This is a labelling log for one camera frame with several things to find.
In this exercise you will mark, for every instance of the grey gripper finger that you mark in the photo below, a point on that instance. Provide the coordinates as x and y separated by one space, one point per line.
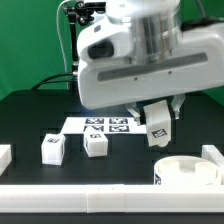
137 114
176 104

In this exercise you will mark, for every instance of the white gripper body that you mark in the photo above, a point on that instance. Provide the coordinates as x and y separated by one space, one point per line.
116 67

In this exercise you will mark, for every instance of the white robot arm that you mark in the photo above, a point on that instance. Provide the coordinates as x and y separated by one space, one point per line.
160 16

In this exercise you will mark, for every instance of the white marker sheet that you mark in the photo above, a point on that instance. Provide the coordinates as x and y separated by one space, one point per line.
107 125

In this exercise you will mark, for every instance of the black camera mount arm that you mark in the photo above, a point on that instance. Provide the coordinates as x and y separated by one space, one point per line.
81 12

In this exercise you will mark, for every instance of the white front rail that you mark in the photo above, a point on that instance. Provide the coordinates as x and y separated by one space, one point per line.
110 199

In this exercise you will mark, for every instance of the white left rail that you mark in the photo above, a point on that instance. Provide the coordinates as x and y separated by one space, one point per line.
5 157

